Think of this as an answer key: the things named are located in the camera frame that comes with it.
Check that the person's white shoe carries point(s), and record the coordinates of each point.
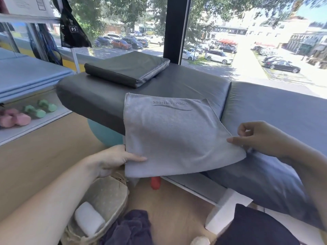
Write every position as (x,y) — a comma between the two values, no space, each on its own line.
(200,241)

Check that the person's left hand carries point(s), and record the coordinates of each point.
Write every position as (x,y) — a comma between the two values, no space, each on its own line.
(109,160)

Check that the person's left forearm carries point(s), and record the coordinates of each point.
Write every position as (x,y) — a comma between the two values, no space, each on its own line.
(43,206)

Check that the person's left thumb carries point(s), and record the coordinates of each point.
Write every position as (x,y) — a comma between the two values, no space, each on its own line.
(135,158)

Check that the black hanging bag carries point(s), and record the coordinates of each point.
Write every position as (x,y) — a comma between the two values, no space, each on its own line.
(71,30)

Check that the white pole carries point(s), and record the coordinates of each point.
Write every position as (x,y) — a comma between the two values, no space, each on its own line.
(76,59)

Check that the orange parked car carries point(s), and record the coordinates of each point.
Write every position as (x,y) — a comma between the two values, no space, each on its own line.
(121,44)

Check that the stack of blue mats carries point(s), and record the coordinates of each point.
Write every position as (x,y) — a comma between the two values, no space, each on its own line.
(28,76)

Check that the black window post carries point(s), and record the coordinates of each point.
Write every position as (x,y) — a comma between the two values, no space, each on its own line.
(176,28)

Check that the woven basket with liner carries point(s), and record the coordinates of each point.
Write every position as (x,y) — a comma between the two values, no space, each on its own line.
(107,196)

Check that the person's right thumb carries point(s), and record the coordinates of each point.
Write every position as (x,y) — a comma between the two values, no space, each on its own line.
(237,141)

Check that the black parked sedan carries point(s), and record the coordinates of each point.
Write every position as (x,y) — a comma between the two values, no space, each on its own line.
(281,66)

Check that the gray padded bench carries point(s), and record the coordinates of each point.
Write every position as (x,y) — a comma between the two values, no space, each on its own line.
(270,117)

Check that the gray flat cushion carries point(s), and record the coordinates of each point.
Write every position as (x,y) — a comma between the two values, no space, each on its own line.
(127,67)

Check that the teal exercise ball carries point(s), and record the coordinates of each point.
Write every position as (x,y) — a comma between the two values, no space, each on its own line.
(106,135)

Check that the pink dumbbell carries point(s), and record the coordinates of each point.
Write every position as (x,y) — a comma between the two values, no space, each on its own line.
(19,117)
(6,121)

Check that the white cardboard box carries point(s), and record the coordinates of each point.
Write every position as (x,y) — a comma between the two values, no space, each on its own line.
(28,6)

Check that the red foam roller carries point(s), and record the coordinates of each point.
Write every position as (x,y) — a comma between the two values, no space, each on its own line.
(155,182)

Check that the person's right hand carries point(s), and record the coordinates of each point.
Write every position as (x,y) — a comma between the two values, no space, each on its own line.
(265,140)

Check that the person's right forearm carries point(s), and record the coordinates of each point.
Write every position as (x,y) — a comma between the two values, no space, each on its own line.
(309,170)

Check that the dark purple towel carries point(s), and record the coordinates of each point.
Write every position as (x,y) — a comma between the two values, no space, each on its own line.
(130,229)

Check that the white low shelf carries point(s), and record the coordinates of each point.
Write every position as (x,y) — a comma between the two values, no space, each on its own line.
(30,125)

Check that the white bench frame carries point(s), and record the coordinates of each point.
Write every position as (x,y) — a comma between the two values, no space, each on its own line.
(219,201)

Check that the row of parked cars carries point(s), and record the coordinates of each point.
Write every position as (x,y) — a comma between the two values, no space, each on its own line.
(122,40)

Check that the white rolled towel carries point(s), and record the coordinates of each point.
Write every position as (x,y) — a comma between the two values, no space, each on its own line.
(88,218)

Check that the gray printed towel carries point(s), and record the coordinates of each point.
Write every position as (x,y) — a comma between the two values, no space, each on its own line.
(176,135)

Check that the person's dark trousers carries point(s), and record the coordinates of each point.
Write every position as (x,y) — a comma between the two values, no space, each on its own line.
(255,227)

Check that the white parked suv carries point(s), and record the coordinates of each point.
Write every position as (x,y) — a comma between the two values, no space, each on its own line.
(218,56)

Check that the green dumbbell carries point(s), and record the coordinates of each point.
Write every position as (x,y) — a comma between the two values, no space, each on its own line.
(34,111)
(47,105)

